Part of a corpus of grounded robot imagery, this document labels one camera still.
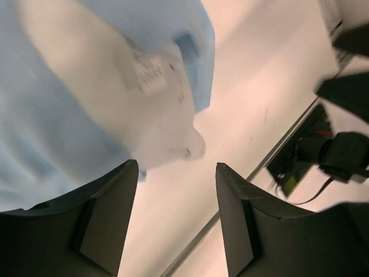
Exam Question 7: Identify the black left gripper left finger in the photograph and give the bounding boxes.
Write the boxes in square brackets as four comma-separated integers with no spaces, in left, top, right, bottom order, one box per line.
[1,160,138,276]

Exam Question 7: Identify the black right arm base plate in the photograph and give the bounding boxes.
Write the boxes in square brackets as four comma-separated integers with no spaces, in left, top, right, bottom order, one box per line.
[267,104,333,197]

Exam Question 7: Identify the white pillow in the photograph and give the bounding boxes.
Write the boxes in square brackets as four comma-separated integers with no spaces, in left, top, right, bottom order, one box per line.
[16,1,206,170]

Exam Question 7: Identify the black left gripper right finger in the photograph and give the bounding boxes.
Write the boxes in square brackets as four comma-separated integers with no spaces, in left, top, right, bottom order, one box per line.
[216,163,368,276]

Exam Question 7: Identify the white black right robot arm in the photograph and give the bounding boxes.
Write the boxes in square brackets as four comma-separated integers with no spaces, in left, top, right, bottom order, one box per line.
[296,24,368,183]

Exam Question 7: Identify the light blue pillowcase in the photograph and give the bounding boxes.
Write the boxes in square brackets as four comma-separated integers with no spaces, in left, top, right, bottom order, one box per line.
[1,1,215,211]

